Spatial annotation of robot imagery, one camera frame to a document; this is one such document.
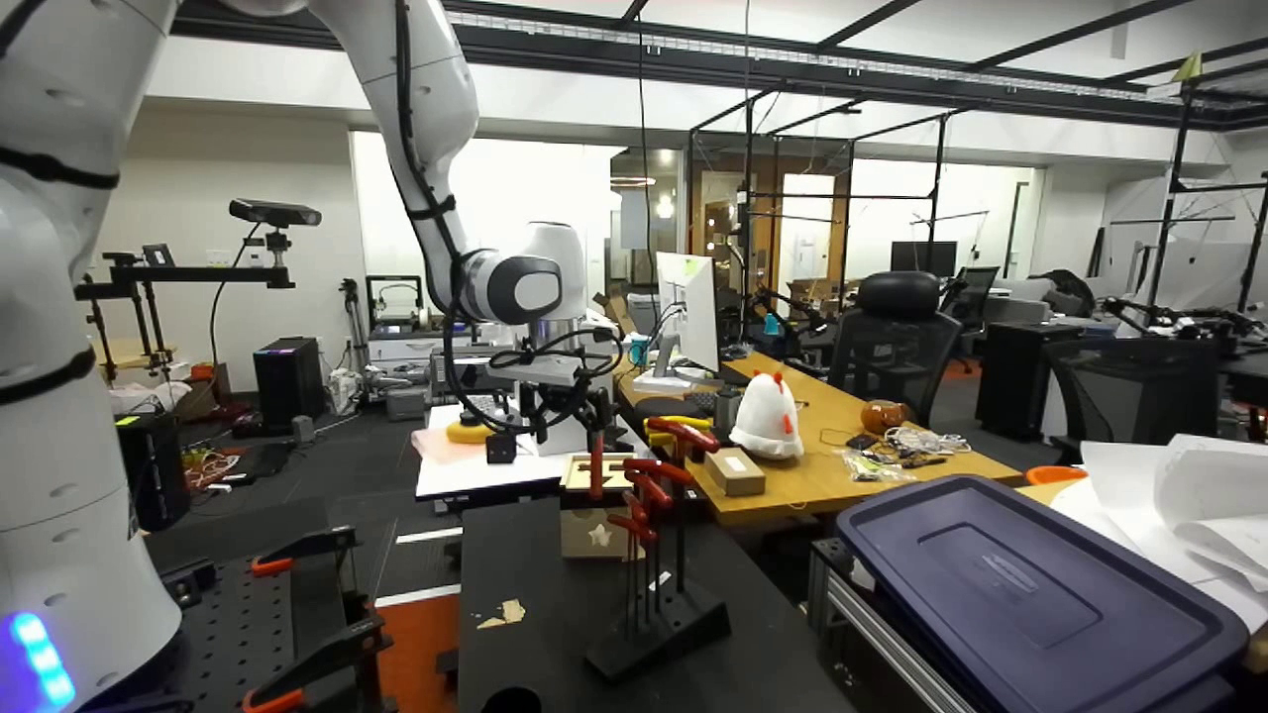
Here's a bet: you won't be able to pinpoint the wooden office desk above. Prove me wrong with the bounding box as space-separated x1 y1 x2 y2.
606 349 1032 536

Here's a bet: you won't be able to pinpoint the white paper sheets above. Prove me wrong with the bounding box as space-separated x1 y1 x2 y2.
1045 432 1268 637

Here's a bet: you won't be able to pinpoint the black hex key stand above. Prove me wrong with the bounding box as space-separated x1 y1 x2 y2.
584 587 733 687

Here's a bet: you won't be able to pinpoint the white computer case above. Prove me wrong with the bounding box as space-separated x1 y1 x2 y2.
507 312 617 458

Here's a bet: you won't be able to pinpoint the small white table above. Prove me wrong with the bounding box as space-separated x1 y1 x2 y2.
414 402 653 509

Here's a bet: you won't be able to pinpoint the black cabinet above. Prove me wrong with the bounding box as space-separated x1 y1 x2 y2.
975 317 1062 444

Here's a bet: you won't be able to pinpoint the black camera on stand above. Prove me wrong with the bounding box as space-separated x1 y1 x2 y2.
227 193 326 235

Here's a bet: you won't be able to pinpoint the black clamp with orange grip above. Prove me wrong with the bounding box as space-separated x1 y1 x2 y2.
239 609 395 713
246 523 362 584

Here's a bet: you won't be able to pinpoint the navy plastic tote lid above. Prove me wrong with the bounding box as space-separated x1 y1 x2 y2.
834 472 1254 713

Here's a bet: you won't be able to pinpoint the grey desktop device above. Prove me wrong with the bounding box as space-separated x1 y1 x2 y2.
427 345 519 402

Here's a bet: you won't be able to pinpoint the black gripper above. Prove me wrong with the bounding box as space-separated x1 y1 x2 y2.
528 328 625 447

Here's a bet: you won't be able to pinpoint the small black mount block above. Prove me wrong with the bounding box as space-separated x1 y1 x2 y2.
485 404 525 468

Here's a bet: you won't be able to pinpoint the black computer tower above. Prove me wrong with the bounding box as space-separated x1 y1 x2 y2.
250 332 330 428

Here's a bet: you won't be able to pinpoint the black perforated breadboard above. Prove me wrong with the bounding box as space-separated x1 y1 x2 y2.
123 550 386 713

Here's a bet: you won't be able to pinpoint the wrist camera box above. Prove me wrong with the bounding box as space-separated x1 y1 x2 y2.
491 354 585 396

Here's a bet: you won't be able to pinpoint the black office chair with headrest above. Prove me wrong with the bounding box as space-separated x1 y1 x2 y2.
826 268 967 428

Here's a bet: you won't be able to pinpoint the brown ball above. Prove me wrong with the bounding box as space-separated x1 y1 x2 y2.
860 396 917 441

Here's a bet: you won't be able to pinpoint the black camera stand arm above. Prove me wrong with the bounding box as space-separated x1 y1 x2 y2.
70 243 297 390

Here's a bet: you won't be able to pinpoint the small tan box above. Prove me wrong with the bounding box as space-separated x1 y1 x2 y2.
700 444 772 505

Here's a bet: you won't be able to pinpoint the white cone-shaped bag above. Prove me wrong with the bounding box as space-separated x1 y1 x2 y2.
727 367 807 468

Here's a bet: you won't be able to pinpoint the black mesh office chair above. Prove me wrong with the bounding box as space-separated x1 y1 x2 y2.
1045 332 1227 468

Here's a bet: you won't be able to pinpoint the black frame 3D printer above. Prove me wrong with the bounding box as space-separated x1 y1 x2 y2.
365 272 432 336

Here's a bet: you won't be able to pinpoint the dark computer monitor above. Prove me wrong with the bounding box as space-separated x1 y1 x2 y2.
889 237 963 280

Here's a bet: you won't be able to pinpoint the small wooden shape piece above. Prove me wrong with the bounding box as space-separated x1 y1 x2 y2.
472 593 530 633

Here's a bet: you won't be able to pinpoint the crumpled foil wrappers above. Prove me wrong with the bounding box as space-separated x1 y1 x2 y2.
836 420 975 486

